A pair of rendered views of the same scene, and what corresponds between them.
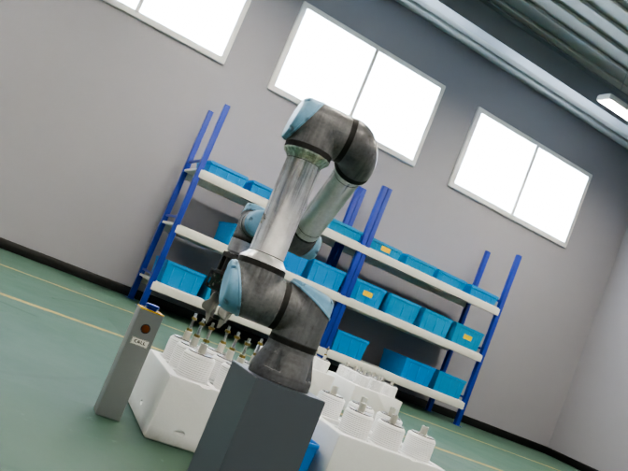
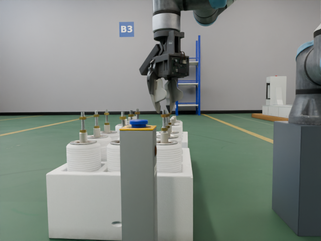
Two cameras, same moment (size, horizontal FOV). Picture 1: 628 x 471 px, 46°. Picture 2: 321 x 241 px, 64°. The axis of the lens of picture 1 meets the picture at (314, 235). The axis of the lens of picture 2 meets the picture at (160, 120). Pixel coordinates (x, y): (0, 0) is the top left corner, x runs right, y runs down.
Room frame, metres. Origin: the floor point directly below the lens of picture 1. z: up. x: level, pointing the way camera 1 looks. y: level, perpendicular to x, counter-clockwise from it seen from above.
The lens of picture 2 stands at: (1.83, 0.83, 0.37)
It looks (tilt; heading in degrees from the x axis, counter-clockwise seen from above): 4 degrees down; 295
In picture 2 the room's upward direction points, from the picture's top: 1 degrees counter-clockwise
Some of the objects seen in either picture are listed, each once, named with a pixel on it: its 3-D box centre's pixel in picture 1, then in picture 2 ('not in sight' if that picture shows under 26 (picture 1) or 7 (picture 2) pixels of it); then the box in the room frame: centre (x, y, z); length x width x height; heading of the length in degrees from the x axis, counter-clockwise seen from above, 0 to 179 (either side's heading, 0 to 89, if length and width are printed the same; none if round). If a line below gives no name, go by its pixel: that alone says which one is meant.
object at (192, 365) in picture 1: (188, 383); (165, 174); (2.12, 0.17, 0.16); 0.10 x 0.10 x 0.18
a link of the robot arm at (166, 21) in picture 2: (241, 249); (167, 26); (2.11, 0.18, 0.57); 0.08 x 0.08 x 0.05
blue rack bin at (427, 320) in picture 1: (422, 320); not in sight; (7.83, -1.42, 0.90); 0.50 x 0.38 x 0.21; 24
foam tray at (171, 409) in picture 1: (206, 409); (132, 184); (2.28, 0.10, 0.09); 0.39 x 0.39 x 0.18; 20
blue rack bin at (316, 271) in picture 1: (316, 273); not in sight; (7.30, -0.16, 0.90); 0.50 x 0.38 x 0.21; 23
